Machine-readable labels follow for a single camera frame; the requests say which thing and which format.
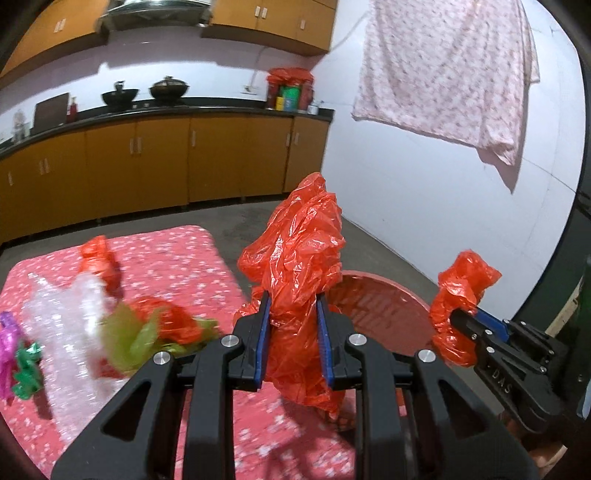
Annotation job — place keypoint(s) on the red bottle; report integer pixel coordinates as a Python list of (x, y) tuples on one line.
[(72, 111)]

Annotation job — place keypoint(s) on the red bag on table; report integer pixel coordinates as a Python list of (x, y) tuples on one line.
[(99, 260)]

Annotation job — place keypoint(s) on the clear glass jar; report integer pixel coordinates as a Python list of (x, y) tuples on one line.
[(21, 127)]

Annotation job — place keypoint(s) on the red bag of groceries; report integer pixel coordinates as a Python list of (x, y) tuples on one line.
[(289, 89)]

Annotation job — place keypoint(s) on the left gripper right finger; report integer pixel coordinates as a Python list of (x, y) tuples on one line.
[(415, 417)]

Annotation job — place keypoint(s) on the red plastic trash basket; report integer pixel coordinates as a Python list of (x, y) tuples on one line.
[(384, 310)]

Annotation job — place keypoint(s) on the green plastic bag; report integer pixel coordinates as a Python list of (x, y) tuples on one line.
[(126, 343)]

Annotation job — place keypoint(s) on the black wok left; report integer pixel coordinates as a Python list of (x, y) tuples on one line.
[(119, 98)]

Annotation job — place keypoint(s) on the wooden kitchen cabinets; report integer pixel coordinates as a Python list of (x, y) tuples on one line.
[(55, 29), (155, 163)]

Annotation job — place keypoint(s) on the clear bubble wrap sheet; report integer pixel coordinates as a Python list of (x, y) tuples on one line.
[(65, 321)]

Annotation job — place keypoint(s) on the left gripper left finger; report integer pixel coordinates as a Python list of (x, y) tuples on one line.
[(135, 435)]

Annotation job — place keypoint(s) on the dark green plastic wrapper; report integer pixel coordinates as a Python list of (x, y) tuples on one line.
[(28, 378)]

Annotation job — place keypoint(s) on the dark cutting board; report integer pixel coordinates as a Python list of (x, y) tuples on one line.
[(50, 113)]

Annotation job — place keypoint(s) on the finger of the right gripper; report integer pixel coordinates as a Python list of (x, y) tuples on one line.
[(466, 322), (491, 320)]

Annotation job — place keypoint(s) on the black lidded wok right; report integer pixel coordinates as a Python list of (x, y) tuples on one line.
[(168, 91)]

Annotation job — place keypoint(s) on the small red plastic bag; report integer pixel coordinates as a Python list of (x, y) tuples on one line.
[(461, 286)]

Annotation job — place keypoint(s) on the range hood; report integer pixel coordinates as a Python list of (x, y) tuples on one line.
[(125, 15)]

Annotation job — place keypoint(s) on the large red plastic bag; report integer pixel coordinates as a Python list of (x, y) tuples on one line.
[(296, 258)]

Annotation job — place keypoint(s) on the upper wooden kitchen cabinets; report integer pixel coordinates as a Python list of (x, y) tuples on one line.
[(55, 29)]

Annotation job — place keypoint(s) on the lower wooden kitchen cabinets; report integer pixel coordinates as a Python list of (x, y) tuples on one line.
[(155, 163)]

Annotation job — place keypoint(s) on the pink floral hanging cloth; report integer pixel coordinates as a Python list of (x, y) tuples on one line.
[(458, 71)]

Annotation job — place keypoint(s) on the magenta plastic wrapper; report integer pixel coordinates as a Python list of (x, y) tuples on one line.
[(10, 337)]

